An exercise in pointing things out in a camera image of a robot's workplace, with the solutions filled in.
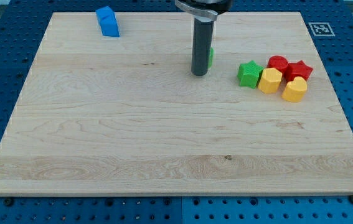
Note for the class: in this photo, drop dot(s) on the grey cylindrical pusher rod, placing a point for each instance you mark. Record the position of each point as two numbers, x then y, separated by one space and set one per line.
201 45

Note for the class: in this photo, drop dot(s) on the green circle block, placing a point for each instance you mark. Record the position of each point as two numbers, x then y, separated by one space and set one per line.
211 55

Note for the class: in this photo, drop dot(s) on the green star block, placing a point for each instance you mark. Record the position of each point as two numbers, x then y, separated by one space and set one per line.
249 74

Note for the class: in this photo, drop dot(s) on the red circle block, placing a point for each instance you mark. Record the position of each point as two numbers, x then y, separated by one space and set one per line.
278 62

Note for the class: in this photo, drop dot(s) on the red star block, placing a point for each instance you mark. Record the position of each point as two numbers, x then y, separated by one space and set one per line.
298 69

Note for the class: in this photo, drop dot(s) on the yellow hexagon block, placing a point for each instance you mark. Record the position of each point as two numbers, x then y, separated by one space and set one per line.
270 80

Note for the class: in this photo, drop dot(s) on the blue block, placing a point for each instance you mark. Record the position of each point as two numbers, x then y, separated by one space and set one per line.
107 21

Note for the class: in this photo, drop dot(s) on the yellow heart block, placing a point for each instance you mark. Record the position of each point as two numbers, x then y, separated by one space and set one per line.
295 90

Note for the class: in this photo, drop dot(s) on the white fiducial marker tag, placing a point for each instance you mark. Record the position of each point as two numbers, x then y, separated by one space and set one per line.
321 29

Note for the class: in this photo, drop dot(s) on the wooden board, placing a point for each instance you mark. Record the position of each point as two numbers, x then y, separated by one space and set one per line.
100 116

